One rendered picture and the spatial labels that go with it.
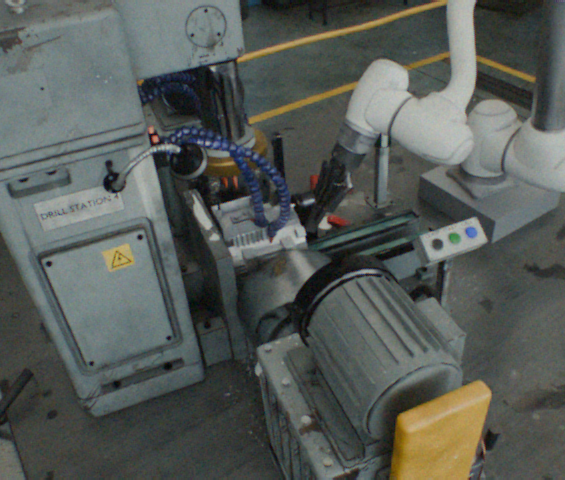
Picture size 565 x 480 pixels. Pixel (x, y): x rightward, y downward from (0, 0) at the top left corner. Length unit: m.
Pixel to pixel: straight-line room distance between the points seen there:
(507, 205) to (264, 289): 0.97
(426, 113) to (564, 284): 0.76
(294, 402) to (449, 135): 0.63
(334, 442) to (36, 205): 0.64
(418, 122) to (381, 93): 0.11
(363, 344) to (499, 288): 0.97
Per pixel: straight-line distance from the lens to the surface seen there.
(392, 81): 1.29
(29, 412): 1.58
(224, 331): 1.44
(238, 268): 1.39
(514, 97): 4.81
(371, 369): 0.79
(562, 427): 1.47
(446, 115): 1.26
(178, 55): 1.09
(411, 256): 1.67
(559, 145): 1.73
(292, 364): 1.01
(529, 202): 1.94
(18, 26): 0.97
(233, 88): 1.21
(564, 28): 1.59
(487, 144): 1.84
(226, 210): 1.45
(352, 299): 0.85
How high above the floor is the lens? 1.96
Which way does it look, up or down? 38 degrees down
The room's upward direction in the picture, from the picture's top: 4 degrees counter-clockwise
